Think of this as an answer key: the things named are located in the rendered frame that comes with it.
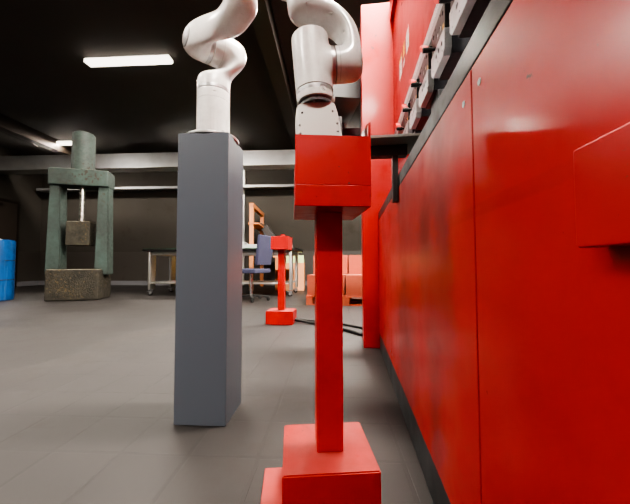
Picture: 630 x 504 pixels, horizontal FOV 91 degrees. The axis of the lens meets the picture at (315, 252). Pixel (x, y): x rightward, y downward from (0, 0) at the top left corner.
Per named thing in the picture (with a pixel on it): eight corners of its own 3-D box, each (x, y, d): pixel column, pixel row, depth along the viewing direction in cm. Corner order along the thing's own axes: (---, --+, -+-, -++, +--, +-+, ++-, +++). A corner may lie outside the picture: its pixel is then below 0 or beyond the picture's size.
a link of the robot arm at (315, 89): (332, 101, 74) (333, 113, 74) (295, 103, 73) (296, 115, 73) (337, 81, 66) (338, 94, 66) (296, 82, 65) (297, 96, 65)
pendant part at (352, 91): (318, 200, 270) (317, 105, 273) (346, 201, 273) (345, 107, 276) (328, 185, 219) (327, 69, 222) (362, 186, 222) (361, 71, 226)
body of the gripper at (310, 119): (335, 109, 74) (339, 155, 73) (292, 111, 73) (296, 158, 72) (340, 91, 66) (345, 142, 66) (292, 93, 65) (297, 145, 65)
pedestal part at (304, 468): (264, 472, 80) (265, 425, 80) (359, 467, 82) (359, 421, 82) (256, 541, 60) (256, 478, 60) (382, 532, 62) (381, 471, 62)
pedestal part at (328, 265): (314, 438, 74) (314, 215, 77) (339, 437, 75) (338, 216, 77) (317, 453, 68) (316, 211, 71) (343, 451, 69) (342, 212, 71)
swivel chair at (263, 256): (274, 298, 492) (274, 236, 496) (267, 302, 437) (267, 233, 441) (238, 298, 495) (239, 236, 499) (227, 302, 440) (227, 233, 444)
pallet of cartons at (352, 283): (311, 299, 483) (311, 256, 486) (383, 299, 474) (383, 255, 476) (305, 305, 403) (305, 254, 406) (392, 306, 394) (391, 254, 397)
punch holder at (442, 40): (431, 81, 107) (430, 35, 108) (457, 80, 106) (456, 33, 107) (444, 52, 92) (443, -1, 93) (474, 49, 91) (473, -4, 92)
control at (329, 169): (294, 219, 83) (294, 154, 84) (352, 220, 84) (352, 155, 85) (295, 205, 63) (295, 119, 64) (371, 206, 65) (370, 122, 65)
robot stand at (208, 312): (173, 425, 104) (177, 133, 108) (196, 401, 121) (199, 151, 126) (225, 426, 103) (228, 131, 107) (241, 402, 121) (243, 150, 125)
